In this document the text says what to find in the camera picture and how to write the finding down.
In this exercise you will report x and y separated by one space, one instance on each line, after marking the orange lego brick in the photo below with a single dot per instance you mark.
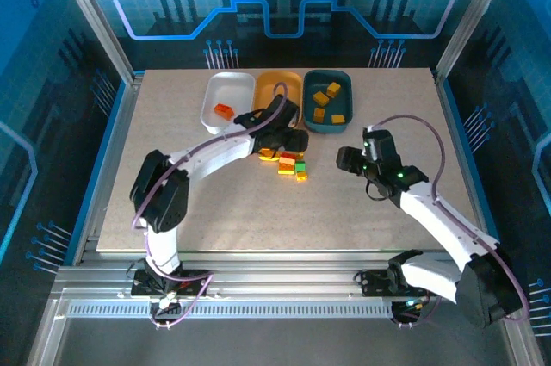
289 155
287 163

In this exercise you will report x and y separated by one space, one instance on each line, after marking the yellow-orange round holed lego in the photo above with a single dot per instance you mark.
269 154

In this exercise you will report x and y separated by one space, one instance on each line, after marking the green lego brick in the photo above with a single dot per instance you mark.
300 165

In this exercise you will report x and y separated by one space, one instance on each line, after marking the red-orange lego brick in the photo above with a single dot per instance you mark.
224 111

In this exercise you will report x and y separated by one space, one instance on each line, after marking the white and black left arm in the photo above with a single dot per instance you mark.
215 155

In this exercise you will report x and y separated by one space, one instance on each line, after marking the right arm base wiring LEDs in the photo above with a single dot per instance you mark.
411 303

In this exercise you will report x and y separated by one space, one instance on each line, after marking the left arm base wiring plug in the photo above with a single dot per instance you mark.
167 299

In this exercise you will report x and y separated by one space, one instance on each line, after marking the dark teal plastic container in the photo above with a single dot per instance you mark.
346 103

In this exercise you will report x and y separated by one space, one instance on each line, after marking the orange plastic container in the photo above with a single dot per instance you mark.
262 90

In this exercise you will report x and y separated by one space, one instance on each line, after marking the white plastic container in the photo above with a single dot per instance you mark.
228 86

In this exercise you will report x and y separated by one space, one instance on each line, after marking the aluminium side rail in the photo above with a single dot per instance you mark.
452 125
125 125

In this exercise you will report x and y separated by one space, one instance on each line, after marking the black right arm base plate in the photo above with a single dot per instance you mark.
370 284

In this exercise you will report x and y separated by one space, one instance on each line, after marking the aluminium cross rail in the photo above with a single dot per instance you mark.
280 275

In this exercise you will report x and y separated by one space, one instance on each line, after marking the aluminium frame post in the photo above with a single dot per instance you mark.
92 17
473 13

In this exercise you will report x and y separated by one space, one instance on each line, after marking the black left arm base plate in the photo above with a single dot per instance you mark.
142 290

